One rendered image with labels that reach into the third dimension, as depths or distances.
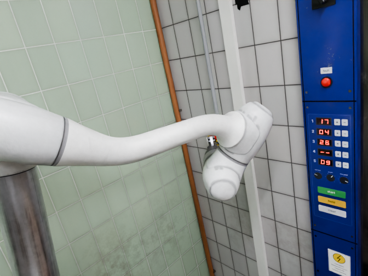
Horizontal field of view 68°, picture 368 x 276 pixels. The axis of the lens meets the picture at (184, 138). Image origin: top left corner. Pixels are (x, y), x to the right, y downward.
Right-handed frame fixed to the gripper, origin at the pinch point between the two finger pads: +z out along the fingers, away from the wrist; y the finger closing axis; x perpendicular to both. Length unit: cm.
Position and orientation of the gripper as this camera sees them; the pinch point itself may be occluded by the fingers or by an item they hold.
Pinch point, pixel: (211, 141)
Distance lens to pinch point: 113.7
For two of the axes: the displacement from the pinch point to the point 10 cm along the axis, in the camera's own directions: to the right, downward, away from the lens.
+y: 2.0, 9.3, 3.1
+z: 0.1, -3.1, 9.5
